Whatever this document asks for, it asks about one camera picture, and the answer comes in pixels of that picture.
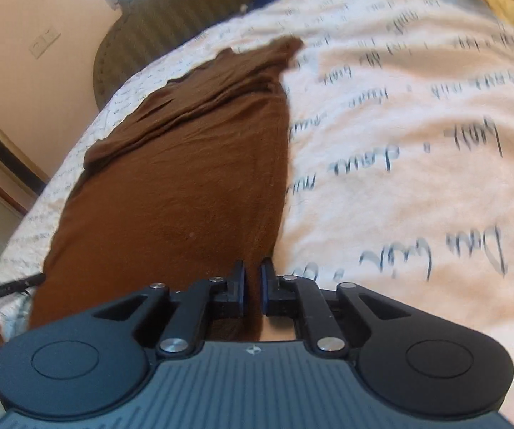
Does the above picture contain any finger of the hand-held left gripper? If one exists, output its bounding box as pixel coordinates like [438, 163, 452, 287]
[0, 272, 46, 310]

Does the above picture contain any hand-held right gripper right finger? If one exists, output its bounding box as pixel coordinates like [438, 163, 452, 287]
[259, 257, 413, 359]

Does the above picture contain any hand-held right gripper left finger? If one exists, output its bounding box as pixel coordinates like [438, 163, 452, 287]
[93, 259, 250, 360]

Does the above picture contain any brown knit garment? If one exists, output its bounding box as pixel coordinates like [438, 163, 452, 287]
[28, 36, 305, 343]

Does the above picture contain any gold and black tower fan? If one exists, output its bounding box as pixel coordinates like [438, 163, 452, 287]
[0, 107, 51, 198]

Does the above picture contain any white script printed blanket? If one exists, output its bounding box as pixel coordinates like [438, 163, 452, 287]
[0, 0, 514, 429]

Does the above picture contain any olive striped padded headboard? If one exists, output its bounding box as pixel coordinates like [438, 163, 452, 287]
[93, 0, 374, 113]

